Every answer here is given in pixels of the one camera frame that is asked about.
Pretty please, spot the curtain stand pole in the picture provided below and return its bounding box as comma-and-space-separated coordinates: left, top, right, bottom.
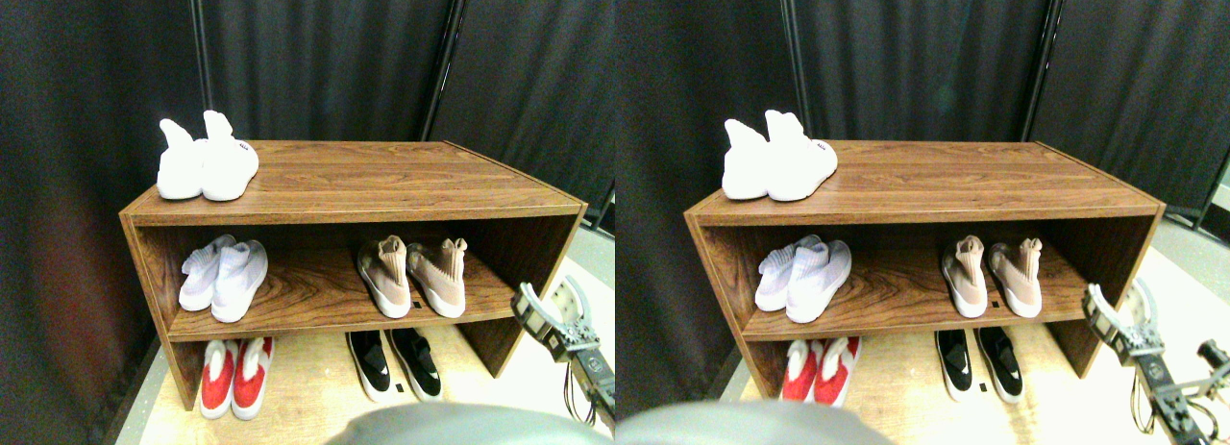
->
419, 0, 469, 144
778, 0, 804, 134
1021, 0, 1068, 143

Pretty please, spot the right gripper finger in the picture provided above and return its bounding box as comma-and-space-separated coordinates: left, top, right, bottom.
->
567, 277, 597, 350
1134, 278, 1166, 358
1083, 284, 1140, 355
511, 282, 570, 350

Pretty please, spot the brown shoe rack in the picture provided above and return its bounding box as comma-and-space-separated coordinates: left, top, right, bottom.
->
119, 140, 588, 411
683, 140, 1168, 403

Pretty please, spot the red shoe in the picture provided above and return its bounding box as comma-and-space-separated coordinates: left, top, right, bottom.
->
809, 336, 862, 408
200, 340, 239, 419
781, 339, 820, 403
231, 336, 275, 422

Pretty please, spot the pale lilac shoe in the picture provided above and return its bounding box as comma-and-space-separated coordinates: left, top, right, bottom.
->
754, 235, 823, 312
786, 239, 853, 324
210, 239, 269, 323
179, 235, 237, 312

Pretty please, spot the white shoe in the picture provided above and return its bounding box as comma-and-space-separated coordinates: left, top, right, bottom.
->
200, 110, 259, 202
157, 118, 208, 201
722, 118, 775, 201
766, 110, 839, 202

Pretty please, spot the beige shoe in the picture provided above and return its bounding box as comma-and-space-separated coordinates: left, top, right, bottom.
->
942, 235, 989, 319
988, 237, 1045, 319
406, 237, 469, 319
357, 235, 413, 319

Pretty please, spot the black bracket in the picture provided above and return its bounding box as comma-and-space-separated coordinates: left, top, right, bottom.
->
1174, 339, 1230, 400

